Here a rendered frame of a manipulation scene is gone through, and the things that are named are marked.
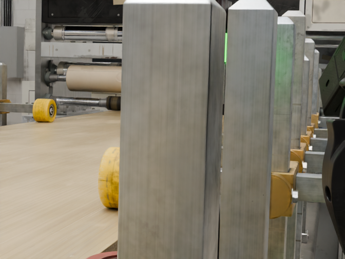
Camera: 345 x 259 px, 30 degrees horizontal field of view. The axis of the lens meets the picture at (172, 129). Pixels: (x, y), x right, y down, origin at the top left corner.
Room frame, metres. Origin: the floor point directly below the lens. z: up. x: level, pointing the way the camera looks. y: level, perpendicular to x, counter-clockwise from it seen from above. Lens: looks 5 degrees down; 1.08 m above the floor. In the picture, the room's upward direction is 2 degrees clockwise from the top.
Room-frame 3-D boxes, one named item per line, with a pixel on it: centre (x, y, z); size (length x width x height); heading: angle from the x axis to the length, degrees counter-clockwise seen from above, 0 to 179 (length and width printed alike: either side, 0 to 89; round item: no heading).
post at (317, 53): (1.96, -0.42, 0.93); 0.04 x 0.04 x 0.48; 76
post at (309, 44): (1.48, -0.30, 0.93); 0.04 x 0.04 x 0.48; 76
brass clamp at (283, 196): (0.77, -0.13, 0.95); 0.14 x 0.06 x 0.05; 166
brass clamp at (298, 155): (1.01, -0.19, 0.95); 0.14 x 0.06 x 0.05; 166
